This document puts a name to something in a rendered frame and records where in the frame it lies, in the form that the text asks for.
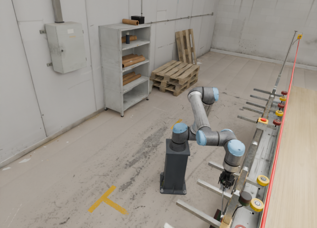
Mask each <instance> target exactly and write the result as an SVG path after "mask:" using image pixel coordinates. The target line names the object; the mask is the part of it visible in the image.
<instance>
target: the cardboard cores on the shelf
mask: <svg viewBox="0 0 317 228"><path fill-rule="evenodd" d="M136 39H137V36H136V35H133V36H132V35H130V41H133V40H136ZM121 41H122V43H124V42H126V36H124V37H121ZM142 61H145V57H144V56H143V55H139V56H138V55H137V54H135V55H134V54H130V55H126V56H123V57H122V68H125V67H128V66H130V65H134V64H137V63H139V62H142ZM140 77H141V74H140V73H139V74H137V75H135V72H131V73H128V74H126V75H123V86H124V85H126V84H128V83H130V82H132V81H134V80H136V79H138V78H140Z"/></svg>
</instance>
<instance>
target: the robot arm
mask: <svg viewBox="0 0 317 228"><path fill-rule="evenodd" d="M218 96H219V94H218V89H217V88H215V87H201V86H200V87H195V88H193V89H191V90H190V91H189V93H188V101H189V102H190V103H191V106H192V111H193V115H194V119H195V120H194V123H193V124H192V125H191V126H187V125H186V124H185V123H176V124H175V125H174V126H173V132H172V139H171V141H170V143H169V147H170V149H171V150H173V151H175V152H182V151H184V150H185V149H186V142H185V141H186V140H190V141H197V144H198V145H200V146H217V147H224V149H225V158H224V161H223V168H224V171H222V173H221V174H220V177H219V181H218V184H219V182H220V189H222V191H224V192H225V193H226V191H227V190H228V189H230V187H231V186H233V185H234V181H235V179H234V178H235V176H234V174H232V173H235V172H237V171H238V169H239V167H241V166H240V163H241V160H242V157H243V154H244V152H245V145H244V144H243V143H242V142H241V141H239V140H237V138H236V136H235V134H234V133H233V132H232V131H231V130H229V129H224V130H221V131H212V129H211V128H210V125H209V121H208V116H209V113H210V111H211V108H212V106H213V104H214V102H215V101H218ZM224 186H225V188H224ZM220 189H219V190H220Z"/></svg>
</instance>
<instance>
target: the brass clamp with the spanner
mask: <svg viewBox="0 0 317 228"><path fill-rule="evenodd" d="M224 218H225V215H224V217H223V220H222V222H221V225H220V227H219V228H229V227H230V224H231V223H232V222H233V221H232V218H231V220H230V223H229V224H227V223H225V222H223V221H224Z"/></svg>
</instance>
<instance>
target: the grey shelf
mask: <svg viewBox="0 0 317 228"><path fill-rule="evenodd" d="M98 28H99V40H100V57H101V69H102V81H103V93H104V105H105V111H107V110H108V109H106V107H107V108H110V109H112V110H115V111H117V112H120V113H121V117H123V116H124V111H125V110H126V109H127V108H129V107H131V106H133V105H134V104H136V103H138V102H139V101H141V100H142V99H144V98H146V97H147V99H146V100H149V81H150V46H151V24H138V25H131V24H124V23H118V24H108V25H100V26H98ZM126 32H129V34H130V35H132V36H133V35H136V36H137V39H136V40H133V41H130V44H126V42H124V43H122V41H121V37H124V36H126ZM130 54H134V55H135V54H137V55H138V56H139V55H143V56H144V57H145V61H142V62H139V63H137V64H134V65H130V66H128V67H125V68H122V57H123V56H126V55H130ZM131 72H135V75H137V74H139V73H140V74H141V77H140V78H138V79H136V80H134V81H132V82H130V83H128V84H126V85H124V86H123V75H126V74H128V73H131Z"/></svg>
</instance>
